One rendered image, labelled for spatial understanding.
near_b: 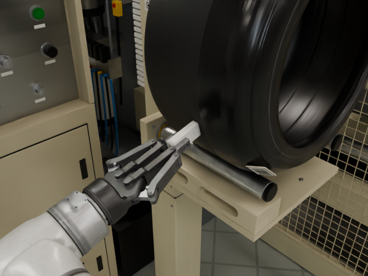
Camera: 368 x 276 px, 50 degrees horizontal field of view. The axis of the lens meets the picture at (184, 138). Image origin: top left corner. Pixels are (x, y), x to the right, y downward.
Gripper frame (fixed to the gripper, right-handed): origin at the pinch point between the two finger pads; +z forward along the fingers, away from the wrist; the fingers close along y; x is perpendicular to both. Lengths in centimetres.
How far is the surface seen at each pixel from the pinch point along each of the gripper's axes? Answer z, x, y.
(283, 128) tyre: 32.4, 22.5, 1.4
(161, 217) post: 7, 60, 34
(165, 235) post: 5, 67, 32
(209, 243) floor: 31, 117, 44
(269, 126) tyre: 10.0, -1.1, -11.7
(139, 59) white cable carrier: 20.9, 7.4, 41.5
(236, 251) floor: 36, 118, 32
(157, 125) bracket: 9.9, 15.7, 24.0
